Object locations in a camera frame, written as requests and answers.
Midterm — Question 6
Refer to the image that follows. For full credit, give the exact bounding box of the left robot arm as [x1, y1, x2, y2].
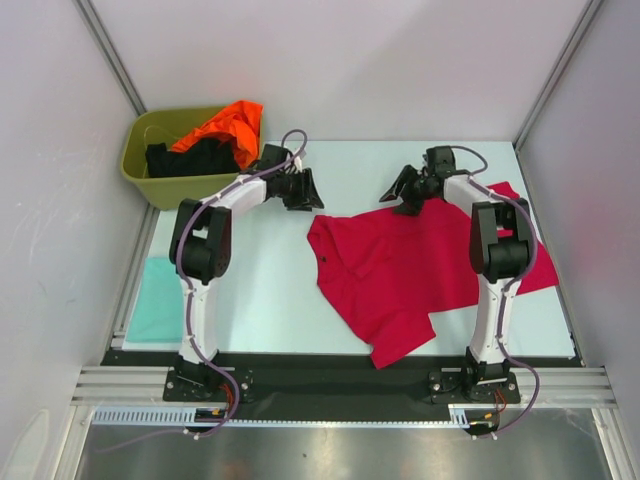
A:
[164, 144, 324, 401]

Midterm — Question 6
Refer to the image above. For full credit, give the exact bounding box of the folded teal t shirt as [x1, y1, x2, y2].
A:
[125, 257, 184, 347]

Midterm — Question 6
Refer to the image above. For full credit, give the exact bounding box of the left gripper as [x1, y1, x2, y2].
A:
[276, 168, 323, 212]

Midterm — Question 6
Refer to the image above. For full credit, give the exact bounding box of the orange t shirt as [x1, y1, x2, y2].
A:
[170, 100, 264, 169]

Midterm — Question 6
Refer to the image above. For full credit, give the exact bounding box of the slotted cable duct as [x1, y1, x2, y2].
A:
[93, 406, 227, 427]

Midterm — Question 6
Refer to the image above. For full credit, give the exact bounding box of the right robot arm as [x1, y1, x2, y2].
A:
[380, 145, 538, 403]

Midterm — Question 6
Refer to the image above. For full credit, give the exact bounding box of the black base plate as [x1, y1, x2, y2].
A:
[101, 350, 586, 424]

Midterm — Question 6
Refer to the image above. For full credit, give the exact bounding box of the olive green plastic bin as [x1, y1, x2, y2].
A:
[120, 106, 238, 210]

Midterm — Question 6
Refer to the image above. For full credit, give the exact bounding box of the magenta red t shirt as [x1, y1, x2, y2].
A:
[305, 180, 559, 371]

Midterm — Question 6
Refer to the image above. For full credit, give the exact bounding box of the aluminium frame rail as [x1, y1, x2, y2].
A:
[71, 366, 169, 406]

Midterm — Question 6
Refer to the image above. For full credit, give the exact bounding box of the black t shirt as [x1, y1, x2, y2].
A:
[145, 138, 240, 178]

